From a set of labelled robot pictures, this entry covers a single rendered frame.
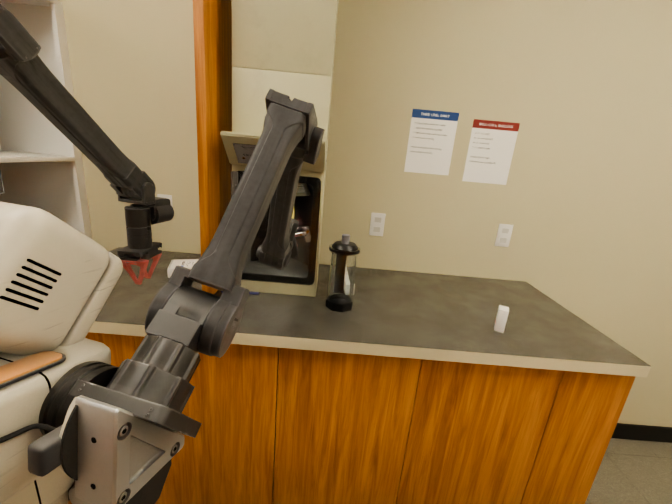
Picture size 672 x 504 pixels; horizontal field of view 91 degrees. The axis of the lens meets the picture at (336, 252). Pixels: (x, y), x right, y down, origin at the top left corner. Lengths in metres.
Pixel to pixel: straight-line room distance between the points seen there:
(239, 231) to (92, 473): 0.30
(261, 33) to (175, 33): 0.64
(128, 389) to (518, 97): 1.72
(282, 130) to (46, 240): 0.33
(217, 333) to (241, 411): 0.81
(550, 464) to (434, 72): 1.58
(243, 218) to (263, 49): 0.82
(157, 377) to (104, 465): 0.08
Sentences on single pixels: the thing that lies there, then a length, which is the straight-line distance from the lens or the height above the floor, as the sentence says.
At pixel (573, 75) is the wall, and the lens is 1.92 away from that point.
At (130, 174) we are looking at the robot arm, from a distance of 0.93.
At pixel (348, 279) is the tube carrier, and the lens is 1.14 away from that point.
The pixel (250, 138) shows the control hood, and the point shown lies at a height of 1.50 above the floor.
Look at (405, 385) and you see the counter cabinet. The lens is 1.16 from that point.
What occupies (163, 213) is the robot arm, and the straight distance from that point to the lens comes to 1.02.
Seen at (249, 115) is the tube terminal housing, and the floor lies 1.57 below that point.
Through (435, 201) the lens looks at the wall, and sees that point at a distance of 1.67.
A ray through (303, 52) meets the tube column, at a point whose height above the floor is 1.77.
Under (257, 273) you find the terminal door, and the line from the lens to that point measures 1.27.
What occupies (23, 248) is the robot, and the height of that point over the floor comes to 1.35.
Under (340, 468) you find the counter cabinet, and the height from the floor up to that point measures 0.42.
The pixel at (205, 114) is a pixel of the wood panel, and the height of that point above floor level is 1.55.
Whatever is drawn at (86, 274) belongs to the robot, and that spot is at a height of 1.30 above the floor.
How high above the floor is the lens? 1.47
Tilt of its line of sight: 16 degrees down
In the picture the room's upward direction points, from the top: 5 degrees clockwise
